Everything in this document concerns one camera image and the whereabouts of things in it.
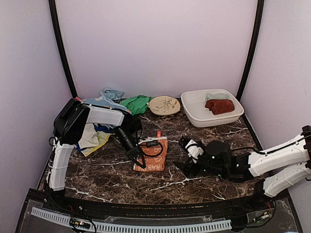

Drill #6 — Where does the pale green rolled towel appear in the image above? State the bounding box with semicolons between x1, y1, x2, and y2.
205;93;229;101

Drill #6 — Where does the white slotted cable duct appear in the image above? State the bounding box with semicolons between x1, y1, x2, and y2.
30;207;232;233

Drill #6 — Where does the orange bunny pattern towel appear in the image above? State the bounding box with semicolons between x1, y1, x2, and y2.
133;131;168;172

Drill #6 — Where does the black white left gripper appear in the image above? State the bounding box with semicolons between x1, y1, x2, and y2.
115;127;146;168

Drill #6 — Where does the light blue crumpled cloth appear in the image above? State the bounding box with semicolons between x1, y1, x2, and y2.
100;88;124;101

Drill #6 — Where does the rust brown rolled towel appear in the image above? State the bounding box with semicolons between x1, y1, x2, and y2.
205;100;235;115

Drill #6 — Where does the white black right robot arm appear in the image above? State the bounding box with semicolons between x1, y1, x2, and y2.
174;125;311;211

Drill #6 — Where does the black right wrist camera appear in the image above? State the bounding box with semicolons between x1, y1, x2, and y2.
205;140;232;179

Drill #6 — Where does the beige round embroidered cloth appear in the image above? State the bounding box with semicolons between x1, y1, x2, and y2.
149;96;181;116

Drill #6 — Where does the small green circuit board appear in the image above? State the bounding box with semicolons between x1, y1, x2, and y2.
69;218;91;230

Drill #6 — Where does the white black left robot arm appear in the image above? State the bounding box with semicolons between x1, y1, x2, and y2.
47;99;146;191

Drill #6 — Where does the yellow white cloth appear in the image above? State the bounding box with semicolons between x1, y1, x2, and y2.
75;124;112;157

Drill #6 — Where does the dark blue towel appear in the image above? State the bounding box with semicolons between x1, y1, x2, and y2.
94;124;114;133

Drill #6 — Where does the light blue dotted towel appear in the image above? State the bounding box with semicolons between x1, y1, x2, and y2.
76;96;132;114

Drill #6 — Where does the black right corner post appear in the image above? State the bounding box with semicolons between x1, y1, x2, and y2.
236;0;265;101

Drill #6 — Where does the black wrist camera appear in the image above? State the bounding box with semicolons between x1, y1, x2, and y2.
146;140;159;148
205;140;232;179

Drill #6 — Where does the green cloth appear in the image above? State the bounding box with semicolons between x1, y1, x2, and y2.
120;95;153;115

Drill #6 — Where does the white plastic tub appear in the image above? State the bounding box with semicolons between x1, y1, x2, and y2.
181;89;244;128

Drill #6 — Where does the black corner post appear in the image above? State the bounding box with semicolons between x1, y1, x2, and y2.
48;0;78;98
236;0;265;101

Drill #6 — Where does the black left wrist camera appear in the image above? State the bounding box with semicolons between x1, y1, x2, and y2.
146;140;159;148

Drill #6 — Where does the black table front rail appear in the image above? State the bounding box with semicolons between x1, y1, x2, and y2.
37;195;276;218

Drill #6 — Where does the black left corner post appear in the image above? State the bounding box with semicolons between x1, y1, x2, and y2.
48;0;78;98

